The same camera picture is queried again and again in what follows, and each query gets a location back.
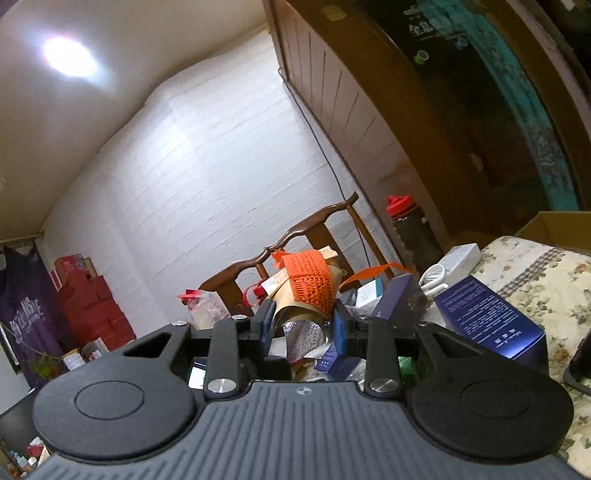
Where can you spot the stack of red boxes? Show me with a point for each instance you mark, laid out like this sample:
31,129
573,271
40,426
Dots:
88,304

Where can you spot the orange knitted cloth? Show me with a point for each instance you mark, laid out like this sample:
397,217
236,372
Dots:
310,278

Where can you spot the large dark blue box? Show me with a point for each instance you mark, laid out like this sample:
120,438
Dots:
475,311

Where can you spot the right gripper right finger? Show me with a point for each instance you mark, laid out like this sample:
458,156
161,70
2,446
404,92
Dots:
372,339

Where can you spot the purple hanging jersey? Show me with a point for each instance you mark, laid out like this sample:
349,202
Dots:
30,313

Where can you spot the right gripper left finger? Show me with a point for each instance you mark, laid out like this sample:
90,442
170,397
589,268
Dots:
238,351

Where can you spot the wooden chair right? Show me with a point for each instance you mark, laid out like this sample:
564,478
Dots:
312,232

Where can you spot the upright purple box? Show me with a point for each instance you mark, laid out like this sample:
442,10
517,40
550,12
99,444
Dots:
403,303

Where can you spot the brown wooden wardrobe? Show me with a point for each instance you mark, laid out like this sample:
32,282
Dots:
480,110

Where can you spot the potted green plant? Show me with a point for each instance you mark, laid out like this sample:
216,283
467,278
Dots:
45,366

